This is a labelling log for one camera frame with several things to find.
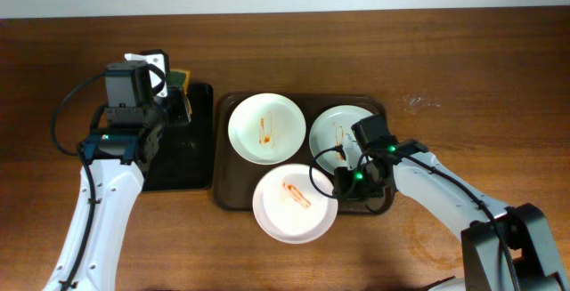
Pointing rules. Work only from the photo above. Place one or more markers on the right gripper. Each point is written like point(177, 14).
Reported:
point(346, 184)

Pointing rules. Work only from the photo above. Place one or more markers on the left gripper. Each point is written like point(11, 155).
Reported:
point(176, 105)

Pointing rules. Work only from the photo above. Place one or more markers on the green yellow sponge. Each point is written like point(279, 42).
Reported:
point(178, 82)

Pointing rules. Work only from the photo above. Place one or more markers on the white plate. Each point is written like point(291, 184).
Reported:
point(267, 128)
point(328, 130)
point(292, 204)

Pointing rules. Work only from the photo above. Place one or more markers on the white plate bottom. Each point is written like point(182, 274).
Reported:
point(292, 204)

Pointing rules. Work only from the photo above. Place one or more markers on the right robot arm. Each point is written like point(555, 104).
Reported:
point(504, 247)

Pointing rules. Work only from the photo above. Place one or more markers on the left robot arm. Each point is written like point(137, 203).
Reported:
point(142, 101)

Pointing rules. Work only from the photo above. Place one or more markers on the black small tray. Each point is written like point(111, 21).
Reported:
point(185, 159)

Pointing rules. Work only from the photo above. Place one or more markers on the brown serving tray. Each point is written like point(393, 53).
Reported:
point(235, 178)

